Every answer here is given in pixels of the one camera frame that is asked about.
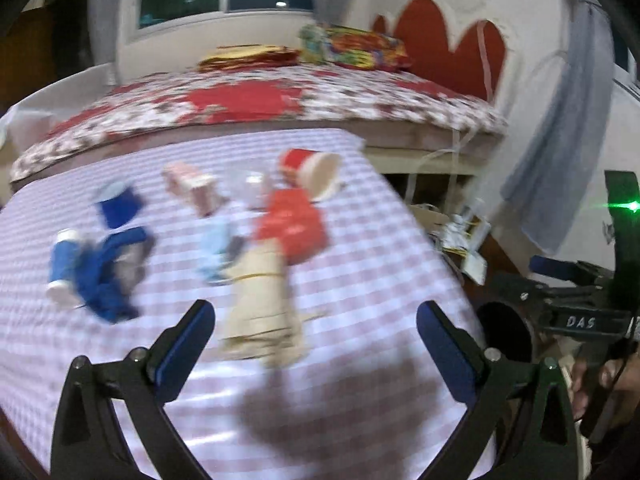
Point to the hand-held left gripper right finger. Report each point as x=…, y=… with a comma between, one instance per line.
x=442, y=347

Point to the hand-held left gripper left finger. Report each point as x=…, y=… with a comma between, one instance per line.
x=186, y=351

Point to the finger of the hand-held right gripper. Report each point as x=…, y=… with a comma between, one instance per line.
x=520, y=291
x=550, y=266

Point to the blue cloth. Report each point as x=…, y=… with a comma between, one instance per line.
x=107, y=280

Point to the blue white bottle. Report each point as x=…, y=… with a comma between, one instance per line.
x=61, y=265

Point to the small blue cup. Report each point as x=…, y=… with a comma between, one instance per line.
x=120, y=210

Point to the pink white carton box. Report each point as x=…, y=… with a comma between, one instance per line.
x=192, y=187

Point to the clear plastic wrap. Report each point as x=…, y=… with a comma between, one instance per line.
x=247, y=187

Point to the red paper cup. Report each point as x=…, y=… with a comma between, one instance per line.
x=300, y=165

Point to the person's right hand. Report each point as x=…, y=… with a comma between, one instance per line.
x=580, y=380

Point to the pink checkered tablecloth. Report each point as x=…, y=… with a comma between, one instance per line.
x=350, y=285

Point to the cardboard piece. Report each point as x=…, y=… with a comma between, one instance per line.
x=427, y=217

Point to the grey hanging cloth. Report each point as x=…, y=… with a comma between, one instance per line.
x=565, y=135

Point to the red scalloped headboard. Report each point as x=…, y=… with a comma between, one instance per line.
x=440, y=35

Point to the red floral bedspread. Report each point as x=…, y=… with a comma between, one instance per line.
x=240, y=100

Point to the colourful patterned pillow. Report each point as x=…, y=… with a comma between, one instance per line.
x=360, y=47

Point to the white bed board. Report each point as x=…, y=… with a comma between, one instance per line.
x=65, y=85

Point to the folded yellow red blanket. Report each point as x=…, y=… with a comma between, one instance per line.
x=250, y=57

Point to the wooden door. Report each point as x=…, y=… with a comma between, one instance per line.
x=40, y=55

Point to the beige bed frame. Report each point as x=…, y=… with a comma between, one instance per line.
x=430, y=152

